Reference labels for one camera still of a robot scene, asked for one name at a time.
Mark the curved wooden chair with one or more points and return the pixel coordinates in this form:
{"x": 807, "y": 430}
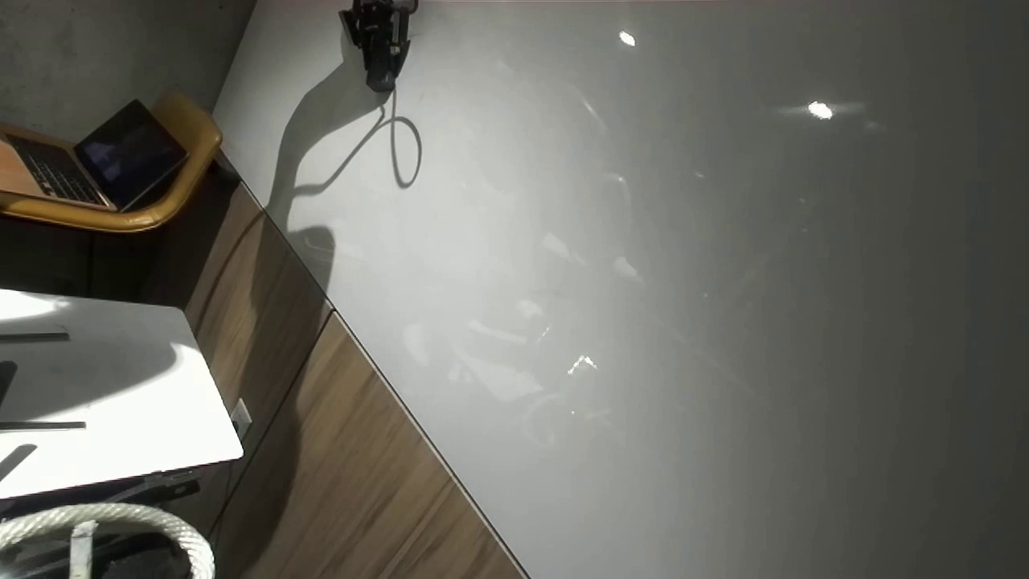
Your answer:
{"x": 188, "y": 124}

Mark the black felt whiteboard eraser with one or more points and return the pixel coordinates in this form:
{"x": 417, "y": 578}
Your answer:
{"x": 383, "y": 66}

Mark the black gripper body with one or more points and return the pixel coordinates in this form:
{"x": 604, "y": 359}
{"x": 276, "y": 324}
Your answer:
{"x": 380, "y": 23}

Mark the open black laptop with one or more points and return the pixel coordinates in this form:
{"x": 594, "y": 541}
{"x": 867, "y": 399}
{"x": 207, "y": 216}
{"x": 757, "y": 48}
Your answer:
{"x": 113, "y": 169}

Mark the large wall whiteboard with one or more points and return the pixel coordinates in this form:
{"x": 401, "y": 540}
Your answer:
{"x": 680, "y": 286}

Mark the white wall socket plate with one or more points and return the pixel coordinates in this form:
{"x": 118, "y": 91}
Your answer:
{"x": 243, "y": 418}

